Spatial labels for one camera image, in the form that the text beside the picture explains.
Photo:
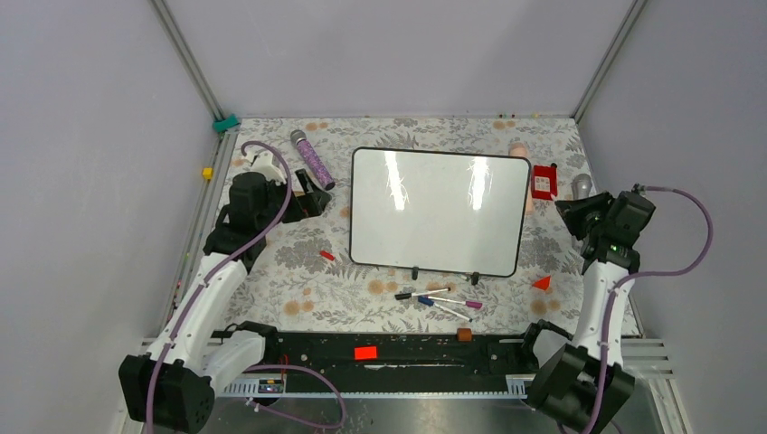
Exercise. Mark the pink cap whiteboard marker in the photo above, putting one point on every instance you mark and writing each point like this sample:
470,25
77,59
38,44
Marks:
465,303

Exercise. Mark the white whiteboard black frame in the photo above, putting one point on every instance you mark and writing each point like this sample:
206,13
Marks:
437,211

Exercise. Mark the brown small block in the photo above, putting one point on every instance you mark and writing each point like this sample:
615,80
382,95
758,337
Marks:
464,334

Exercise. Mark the right aluminium frame post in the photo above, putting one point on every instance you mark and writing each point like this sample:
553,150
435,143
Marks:
626,26

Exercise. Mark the purple glitter toy microphone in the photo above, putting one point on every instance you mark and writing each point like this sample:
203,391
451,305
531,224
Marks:
310,156

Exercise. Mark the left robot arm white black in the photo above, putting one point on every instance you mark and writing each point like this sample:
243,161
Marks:
174,384

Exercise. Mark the orange red cone piece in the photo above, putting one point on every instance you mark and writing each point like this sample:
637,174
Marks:
543,284

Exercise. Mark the peach cylinder toy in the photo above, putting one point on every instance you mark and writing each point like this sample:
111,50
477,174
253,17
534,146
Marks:
518,149

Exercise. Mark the left aluminium frame post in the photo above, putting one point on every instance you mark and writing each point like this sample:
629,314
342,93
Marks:
175,36

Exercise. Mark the red tape patch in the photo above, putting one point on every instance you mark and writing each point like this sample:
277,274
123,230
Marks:
365,353

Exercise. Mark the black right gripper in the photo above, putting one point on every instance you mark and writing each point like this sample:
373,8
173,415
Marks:
572,210

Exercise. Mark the floral table mat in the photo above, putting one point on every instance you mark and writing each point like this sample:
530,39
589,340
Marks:
294,288

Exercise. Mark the blue cap whiteboard marker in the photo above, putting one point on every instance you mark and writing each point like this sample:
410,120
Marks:
435,303

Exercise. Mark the slotted cable duct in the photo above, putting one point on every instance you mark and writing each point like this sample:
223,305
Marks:
380,385

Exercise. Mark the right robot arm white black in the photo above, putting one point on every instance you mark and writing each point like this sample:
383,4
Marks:
581,382

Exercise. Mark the teal corner clip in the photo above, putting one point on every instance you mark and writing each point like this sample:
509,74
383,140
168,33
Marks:
221,126

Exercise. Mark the aluminium frame post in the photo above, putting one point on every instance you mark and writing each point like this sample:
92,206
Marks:
626,26
175,36

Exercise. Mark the black cap whiteboard marker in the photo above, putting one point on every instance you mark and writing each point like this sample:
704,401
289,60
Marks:
408,295

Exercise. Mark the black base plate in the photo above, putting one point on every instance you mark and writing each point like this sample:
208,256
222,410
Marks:
332,354

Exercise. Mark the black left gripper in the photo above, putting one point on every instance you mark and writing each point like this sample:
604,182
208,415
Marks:
310,203

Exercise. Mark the red small box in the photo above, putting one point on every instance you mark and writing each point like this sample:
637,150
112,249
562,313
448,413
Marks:
544,184

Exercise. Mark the silver toy microphone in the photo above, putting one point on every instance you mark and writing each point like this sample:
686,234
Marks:
581,186

